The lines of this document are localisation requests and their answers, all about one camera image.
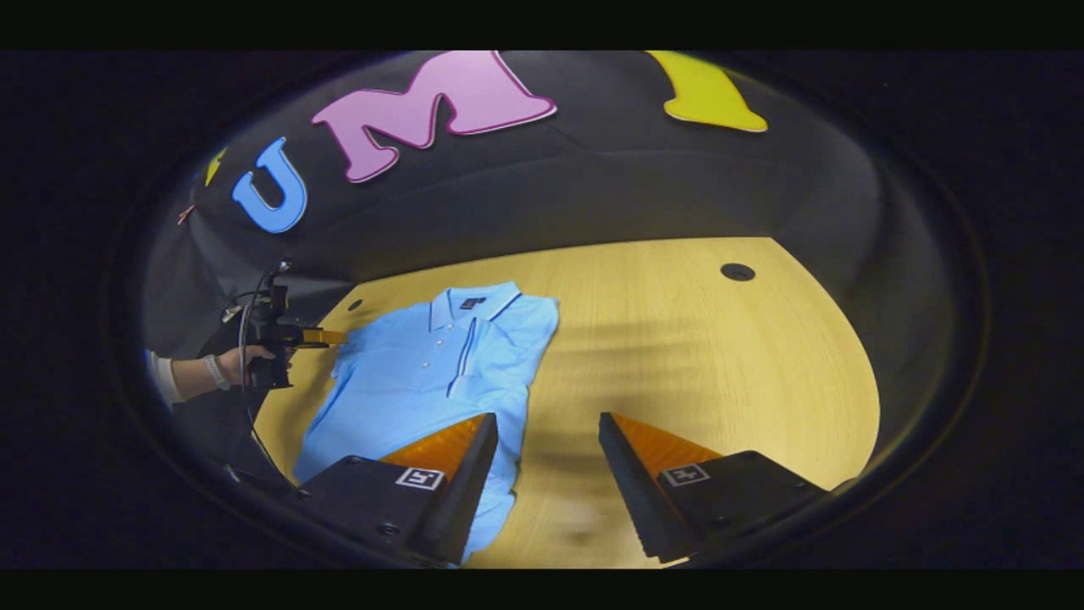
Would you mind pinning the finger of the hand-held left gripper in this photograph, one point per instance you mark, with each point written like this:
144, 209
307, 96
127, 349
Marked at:
326, 336

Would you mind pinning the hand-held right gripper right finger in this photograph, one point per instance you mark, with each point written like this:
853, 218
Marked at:
644, 500

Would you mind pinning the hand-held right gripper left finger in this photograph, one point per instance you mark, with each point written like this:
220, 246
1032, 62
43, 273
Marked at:
461, 500

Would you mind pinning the light blue T-shirt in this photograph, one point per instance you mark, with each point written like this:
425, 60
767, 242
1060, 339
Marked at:
423, 373

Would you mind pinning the white wristband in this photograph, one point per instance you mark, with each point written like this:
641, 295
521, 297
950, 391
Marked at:
216, 371

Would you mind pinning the red clip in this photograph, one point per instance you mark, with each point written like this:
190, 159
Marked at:
185, 213

